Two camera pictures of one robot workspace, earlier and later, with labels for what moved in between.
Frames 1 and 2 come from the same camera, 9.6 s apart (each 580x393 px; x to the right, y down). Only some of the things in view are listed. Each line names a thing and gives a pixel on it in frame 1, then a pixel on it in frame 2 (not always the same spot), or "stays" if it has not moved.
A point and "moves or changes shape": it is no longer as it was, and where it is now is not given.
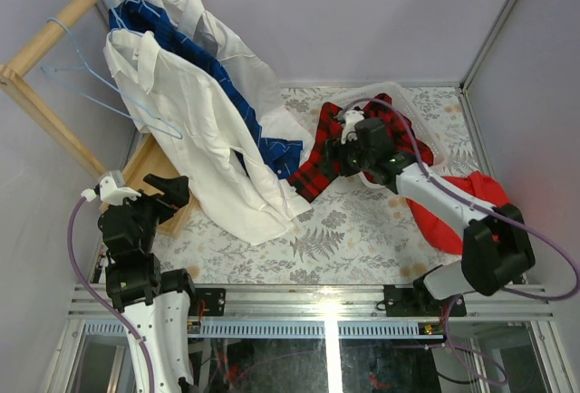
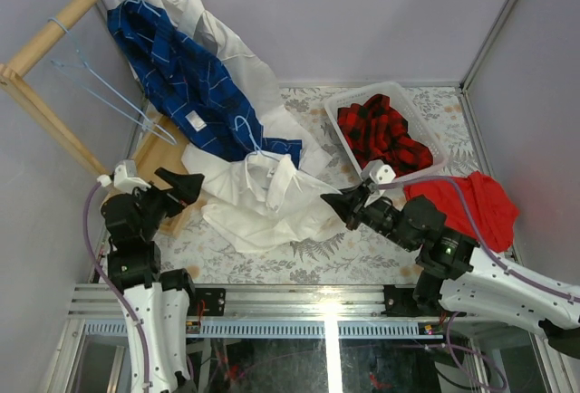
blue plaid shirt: x=279 y=159 stays
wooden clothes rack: x=140 y=160 stays
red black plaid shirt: x=308 y=179 moves or changes shape
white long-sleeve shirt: x=167 y=100 → x=259 y=201
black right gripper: x=334 y=150 → x=350 y=204
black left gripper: x=151 y=203 stays
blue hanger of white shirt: x=112 y=9 → x=254 y=143
